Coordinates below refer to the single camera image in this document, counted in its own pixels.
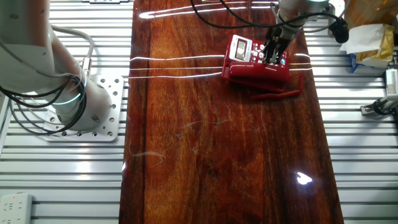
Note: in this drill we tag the metal clamp tool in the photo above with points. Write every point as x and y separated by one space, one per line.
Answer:
370 108

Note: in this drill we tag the white power strip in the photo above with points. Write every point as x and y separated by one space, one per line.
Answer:
15 208

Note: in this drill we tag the blue carton box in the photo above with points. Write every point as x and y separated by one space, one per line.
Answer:
367 69

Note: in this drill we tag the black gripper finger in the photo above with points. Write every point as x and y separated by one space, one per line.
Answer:
282 53
268 53

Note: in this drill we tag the brown cardboard box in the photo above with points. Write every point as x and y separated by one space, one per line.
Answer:
373 12

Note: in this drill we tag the yellow package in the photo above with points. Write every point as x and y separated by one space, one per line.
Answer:
385 46

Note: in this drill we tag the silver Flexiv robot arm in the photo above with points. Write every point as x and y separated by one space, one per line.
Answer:
28 46

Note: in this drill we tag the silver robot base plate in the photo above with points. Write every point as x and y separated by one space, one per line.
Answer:
113 124

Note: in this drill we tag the red telephone base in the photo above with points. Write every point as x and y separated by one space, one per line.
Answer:
241 49

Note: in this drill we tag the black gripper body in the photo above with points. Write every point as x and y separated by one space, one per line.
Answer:
278 37

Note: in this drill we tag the red telephone handset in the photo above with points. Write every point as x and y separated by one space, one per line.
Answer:
255 72

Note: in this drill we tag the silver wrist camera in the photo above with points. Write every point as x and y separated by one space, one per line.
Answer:
335 6

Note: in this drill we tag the white tissue paper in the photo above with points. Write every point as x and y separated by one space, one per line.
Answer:
363 39

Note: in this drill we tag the glossy wood-grain board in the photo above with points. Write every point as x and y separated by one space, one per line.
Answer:
174 193

